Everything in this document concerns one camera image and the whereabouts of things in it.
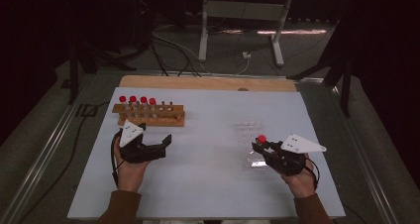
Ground person's right hand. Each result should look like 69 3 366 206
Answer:
280 153 316 198

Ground aluminium floor rail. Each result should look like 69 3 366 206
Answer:
0 73 97 224
326 81 400 224

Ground hand-held gripper cable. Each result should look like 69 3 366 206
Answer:
110 130 124 188
305 158 321 190

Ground white table sheet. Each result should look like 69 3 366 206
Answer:
67 86 346 220

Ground left hand-held gripper cable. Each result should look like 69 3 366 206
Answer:
110 130 124 188

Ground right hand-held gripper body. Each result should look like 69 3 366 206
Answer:
263 133 328 177

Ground black stand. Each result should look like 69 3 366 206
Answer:
286 19 353 118
67 42 138 105

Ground clear plastic test tube rack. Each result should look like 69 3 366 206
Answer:
232 119 270 171

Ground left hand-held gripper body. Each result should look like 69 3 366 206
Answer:
118 120 166 164

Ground white floor cable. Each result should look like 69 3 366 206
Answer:
231 56 251 76

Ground black floor cables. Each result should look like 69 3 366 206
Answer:
148 35 202 78

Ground right hand-held gripper cable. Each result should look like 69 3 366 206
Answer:
305 158 321 190

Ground long black floor cable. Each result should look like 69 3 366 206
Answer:
16 101 111 224

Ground wooden test tube rack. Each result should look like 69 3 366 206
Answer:
111 100 186 128

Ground grey metal stand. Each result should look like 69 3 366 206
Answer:
197 0 295 67

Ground person's left hand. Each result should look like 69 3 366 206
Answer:
113 138 152 193

